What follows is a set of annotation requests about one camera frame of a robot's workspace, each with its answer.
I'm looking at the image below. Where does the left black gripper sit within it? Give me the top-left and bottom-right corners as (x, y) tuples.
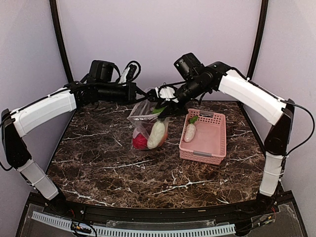
(97, 81), (149, 105)

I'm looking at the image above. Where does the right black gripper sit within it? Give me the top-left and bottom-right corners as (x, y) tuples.
(155, 76), (209, 118)

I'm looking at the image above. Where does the green toy leaf vegetable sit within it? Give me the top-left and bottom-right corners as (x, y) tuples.
(152, 107), (165, 114)

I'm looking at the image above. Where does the white toy radish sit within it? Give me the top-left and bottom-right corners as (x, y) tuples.
(147, 120), (165, 149)
(184, 123), (196, 143)

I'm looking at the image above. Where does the clear zip top bag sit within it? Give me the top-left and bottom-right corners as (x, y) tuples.
(127, 100), (169, 150)

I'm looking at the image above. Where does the red toy strawberry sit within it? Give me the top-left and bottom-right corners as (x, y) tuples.
(132, 133), (148, 150)

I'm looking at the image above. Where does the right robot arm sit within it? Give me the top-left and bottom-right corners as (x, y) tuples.
(155, 53), (301, 214)

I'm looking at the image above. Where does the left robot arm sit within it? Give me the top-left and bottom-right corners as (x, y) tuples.
(0, 60), (145, 215)

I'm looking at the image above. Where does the pink plastic basket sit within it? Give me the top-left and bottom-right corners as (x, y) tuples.
(179, 109), (227, 165)

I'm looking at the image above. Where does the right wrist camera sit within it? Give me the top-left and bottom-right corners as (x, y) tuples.
(146, 86), (179, 103)

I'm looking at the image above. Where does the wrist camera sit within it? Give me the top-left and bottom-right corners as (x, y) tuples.
(146, 86), (179, 103)
(116, 60), (141, 85)

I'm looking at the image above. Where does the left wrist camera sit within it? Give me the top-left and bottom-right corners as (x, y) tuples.
(116, 60), (141, 85)

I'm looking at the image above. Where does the black front rail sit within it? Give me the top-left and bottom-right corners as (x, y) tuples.
(27, 192), (294, 225)

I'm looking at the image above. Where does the left black frame post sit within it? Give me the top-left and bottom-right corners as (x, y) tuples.
(49, 0), (74, 83)

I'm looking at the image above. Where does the black frame post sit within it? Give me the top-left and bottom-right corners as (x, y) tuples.
(247, 0), (269, 79)
(49, 0), (74, 83)

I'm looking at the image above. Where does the white slotted cable duct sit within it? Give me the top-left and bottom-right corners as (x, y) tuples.
(32, 211), (236, 237)

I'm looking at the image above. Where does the right black frame post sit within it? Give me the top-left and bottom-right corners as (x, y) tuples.
(247, 0), (269, 79)

